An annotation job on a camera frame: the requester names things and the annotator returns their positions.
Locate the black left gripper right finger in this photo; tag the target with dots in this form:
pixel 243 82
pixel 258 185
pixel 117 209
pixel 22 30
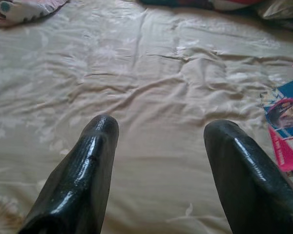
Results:
pixel 246 185

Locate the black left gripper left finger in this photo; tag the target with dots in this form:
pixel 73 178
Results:
pixel 88 175

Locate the pink cartoon print blanket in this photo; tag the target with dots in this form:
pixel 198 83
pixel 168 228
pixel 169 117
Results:
pixel 19 12

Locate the pink blue anime magazine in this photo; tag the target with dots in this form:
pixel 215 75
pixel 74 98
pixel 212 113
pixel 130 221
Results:
pixel 288 117

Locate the beige floral bed sheet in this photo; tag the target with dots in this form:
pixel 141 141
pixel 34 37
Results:
pixel 146 73

